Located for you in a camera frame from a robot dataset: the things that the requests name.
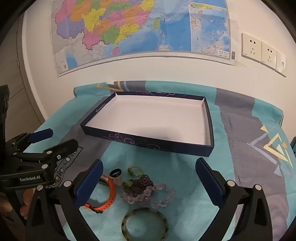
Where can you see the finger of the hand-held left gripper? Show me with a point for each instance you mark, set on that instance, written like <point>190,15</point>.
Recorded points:
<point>42,134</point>
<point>64,147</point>

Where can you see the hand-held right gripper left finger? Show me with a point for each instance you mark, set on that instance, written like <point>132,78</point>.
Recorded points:
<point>89,185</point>

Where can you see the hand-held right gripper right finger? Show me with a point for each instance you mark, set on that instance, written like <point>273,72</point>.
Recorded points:
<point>208,183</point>

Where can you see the orange smartwatch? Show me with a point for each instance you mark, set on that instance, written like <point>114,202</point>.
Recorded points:
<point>112,192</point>

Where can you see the pink translucent charm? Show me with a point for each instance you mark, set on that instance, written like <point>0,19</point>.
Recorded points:
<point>117,181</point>

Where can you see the green mottled bangle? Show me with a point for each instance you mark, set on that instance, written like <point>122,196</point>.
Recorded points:
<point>144,210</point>

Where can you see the dark blue cardboard box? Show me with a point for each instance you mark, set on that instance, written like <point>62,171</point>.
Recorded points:
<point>150,115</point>

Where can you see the person's left hand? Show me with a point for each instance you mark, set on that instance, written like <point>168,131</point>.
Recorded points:
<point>26,200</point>

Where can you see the teal and grey printed blanket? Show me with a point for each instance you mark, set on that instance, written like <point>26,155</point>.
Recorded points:
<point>161,171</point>

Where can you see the grey wooden door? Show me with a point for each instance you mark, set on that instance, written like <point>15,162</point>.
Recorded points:
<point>13,69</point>

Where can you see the beige tape strip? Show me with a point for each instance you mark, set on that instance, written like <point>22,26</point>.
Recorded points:
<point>240,64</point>

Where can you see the colourful wall map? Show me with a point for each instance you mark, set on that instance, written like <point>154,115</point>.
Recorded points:
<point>115,27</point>

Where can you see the small white wall plate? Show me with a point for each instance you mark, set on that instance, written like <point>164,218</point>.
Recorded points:
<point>281,63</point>

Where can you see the white wall socket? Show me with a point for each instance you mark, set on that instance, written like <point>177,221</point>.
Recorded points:
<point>269,55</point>
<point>252,47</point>

